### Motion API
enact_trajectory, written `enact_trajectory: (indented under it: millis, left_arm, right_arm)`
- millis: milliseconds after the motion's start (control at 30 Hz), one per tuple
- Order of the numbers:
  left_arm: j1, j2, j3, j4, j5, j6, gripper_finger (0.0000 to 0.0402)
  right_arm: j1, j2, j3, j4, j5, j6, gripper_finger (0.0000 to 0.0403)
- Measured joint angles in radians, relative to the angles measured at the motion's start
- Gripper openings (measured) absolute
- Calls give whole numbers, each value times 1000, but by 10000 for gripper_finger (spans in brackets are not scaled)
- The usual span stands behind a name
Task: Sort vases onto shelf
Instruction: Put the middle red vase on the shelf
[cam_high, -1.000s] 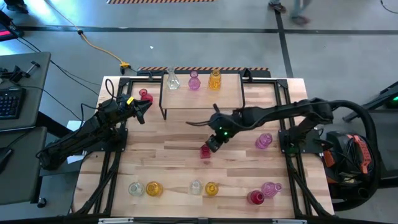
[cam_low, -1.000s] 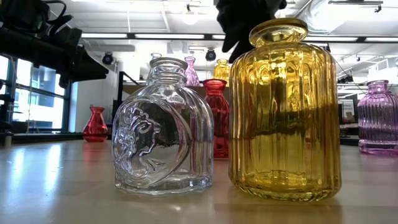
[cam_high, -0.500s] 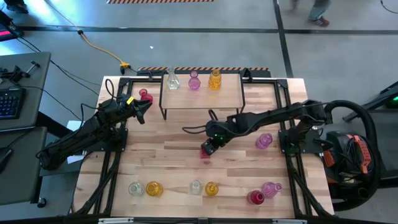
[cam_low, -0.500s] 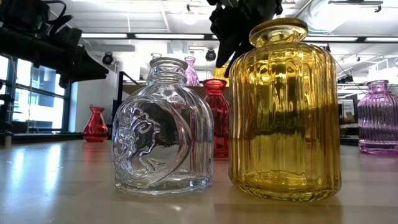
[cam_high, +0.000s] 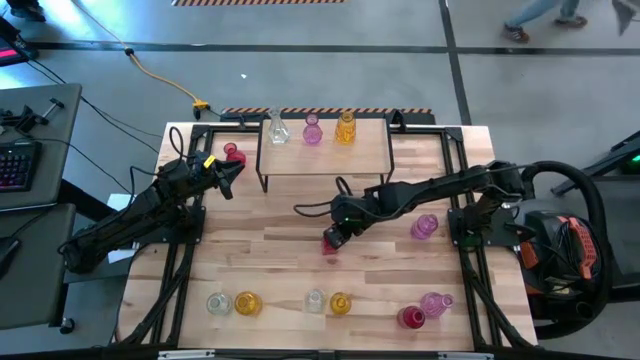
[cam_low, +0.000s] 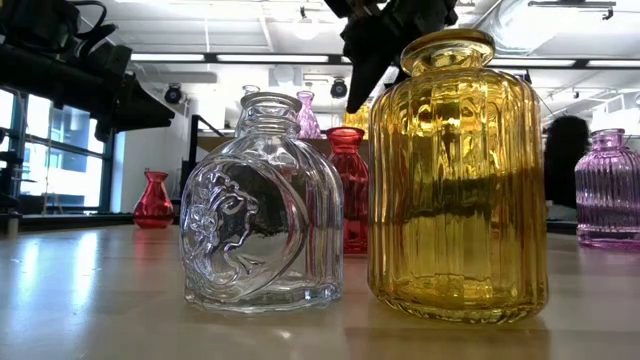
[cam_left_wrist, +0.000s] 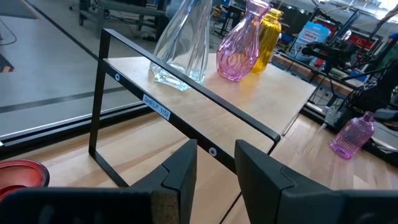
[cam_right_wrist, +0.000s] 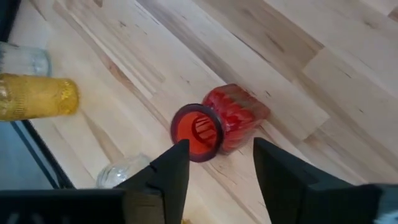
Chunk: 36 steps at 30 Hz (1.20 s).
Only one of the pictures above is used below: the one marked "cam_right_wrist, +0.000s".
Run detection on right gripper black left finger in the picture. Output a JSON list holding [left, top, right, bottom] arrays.
[[114, 139, 190, 224]]

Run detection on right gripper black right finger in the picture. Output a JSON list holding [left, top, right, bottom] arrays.
[[253, 138, 383, 224]]

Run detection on clear embossed glass bottle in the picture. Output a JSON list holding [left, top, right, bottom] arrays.
[[95, 152, 154, 190]]

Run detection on red glass vase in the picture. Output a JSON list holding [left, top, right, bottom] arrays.
[[170, 83, 271, 163]]

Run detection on clear round glass vase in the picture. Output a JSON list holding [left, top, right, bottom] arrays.
[[0, 42, 52, 78]]

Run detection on yellow textured glass bottle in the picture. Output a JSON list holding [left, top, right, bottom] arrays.
[[0, 73, 80, 122]]

